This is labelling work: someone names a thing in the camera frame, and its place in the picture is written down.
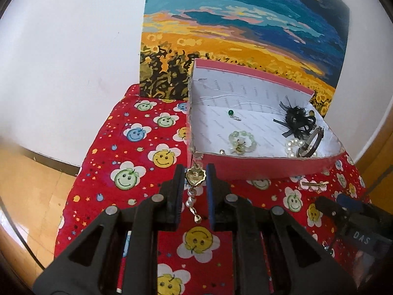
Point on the black hair scrunchie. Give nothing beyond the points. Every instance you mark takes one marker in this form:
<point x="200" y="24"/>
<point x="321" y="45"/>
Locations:
<point x="294" y="118"/>

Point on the green bead earring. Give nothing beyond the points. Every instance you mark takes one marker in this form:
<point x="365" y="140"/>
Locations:
<point x="230" y="112"/>

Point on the sunflower field painting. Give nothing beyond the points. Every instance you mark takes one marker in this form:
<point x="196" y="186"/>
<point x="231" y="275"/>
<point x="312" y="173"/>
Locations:
<point x="245" y="21"/>

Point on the pink cardboard box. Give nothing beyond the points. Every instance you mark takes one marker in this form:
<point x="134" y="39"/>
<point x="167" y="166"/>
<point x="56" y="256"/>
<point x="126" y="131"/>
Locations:
<point x="261" y="167"/>

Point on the brown bangle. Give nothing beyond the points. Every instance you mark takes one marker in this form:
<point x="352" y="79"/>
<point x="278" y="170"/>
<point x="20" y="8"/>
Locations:
<point x="317" y="138"/>

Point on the slim gold hair clip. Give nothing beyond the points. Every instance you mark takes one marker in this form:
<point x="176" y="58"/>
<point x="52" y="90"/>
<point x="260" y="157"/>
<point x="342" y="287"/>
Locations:
<point x="314" y="184"/>

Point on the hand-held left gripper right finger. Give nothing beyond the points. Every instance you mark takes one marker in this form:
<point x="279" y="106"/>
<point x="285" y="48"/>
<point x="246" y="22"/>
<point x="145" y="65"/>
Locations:
<point x="211" y="196"/>

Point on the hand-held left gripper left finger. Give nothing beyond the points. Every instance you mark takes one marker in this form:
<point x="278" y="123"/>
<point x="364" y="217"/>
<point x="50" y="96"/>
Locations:
<point x="178" y="196"/>

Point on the red smiley flower tablecloth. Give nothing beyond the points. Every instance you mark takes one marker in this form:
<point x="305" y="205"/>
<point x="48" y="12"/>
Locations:
<point x="98" y="190"/>

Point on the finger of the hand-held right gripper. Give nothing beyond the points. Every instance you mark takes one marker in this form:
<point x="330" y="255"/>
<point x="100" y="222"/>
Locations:
<point x="347" y="199"/>
<point x="328" y="207"/>

